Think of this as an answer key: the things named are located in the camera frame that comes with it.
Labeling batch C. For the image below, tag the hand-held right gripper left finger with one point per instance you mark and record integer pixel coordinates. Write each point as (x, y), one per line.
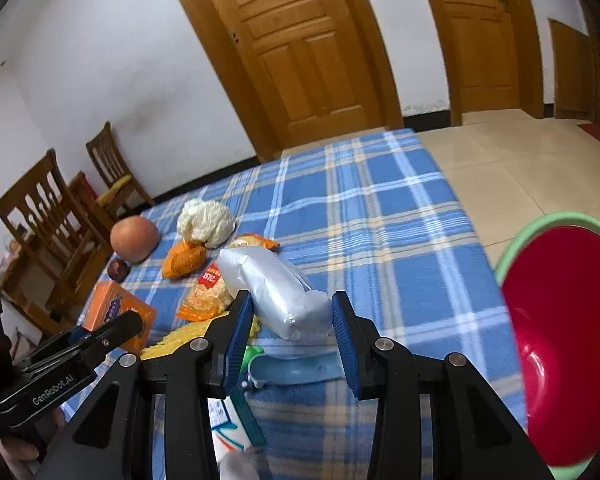
(237, 340)

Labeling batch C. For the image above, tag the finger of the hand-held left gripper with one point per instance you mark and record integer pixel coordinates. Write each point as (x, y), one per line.
(120, 330)

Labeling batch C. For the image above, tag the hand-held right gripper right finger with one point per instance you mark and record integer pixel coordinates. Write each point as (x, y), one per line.
(347, 340)

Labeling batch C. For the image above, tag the orange cardboard box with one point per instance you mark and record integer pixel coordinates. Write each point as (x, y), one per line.
(115, 305)

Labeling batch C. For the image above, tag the yellow snack packet red label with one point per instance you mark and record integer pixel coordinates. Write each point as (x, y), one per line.
(207, 292)

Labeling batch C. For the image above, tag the yellow crinkled wrapper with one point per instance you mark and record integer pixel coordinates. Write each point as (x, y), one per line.
(180, 337)

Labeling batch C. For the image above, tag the light blue plastic holder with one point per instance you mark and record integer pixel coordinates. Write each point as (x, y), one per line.
(295, 372)

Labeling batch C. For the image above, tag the silver foil bag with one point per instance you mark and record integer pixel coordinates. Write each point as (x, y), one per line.
(275, 290)

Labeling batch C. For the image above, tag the white carton with green edge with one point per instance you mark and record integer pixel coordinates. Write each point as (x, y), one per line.
(235, 430)

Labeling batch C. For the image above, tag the orange snack packet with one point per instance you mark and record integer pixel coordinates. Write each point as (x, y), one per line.
(257, 242)

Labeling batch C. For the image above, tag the red basin with green rim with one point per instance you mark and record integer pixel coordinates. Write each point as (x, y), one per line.
(565, 340)

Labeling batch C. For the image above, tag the person's left hand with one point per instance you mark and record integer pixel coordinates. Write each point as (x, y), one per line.
(15, 460)

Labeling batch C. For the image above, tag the dark red round fruit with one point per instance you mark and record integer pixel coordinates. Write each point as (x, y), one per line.
(118, 270)

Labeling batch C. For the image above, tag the large orange-pink apple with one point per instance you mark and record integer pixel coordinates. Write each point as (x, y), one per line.
(135, 240)

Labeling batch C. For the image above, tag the orange sweet potato toy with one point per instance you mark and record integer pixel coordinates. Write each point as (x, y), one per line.
(182, 262)

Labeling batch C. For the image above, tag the large wooden chair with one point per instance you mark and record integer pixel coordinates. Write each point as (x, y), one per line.
(45, 240)

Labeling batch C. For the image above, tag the white cauliflower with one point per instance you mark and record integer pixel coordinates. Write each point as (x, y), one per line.
(205, 222)

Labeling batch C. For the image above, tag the blue plaid blanket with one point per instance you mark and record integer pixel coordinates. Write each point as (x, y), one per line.
(355, 210)

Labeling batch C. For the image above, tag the wooden chair with red cushion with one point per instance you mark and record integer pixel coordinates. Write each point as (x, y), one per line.
(87, 200)

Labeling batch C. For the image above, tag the wooden chair with yellow item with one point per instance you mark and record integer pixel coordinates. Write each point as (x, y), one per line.
(111, 160)

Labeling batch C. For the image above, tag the wooden panel door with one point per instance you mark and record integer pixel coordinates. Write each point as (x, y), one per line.
(480, 35)
(290, 45)

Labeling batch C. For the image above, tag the wooden door frame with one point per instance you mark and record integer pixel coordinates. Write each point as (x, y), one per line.
(530, 60)
(215, 85)

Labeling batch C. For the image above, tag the wooden wall panel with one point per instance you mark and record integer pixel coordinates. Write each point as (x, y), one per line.
(572, 70)

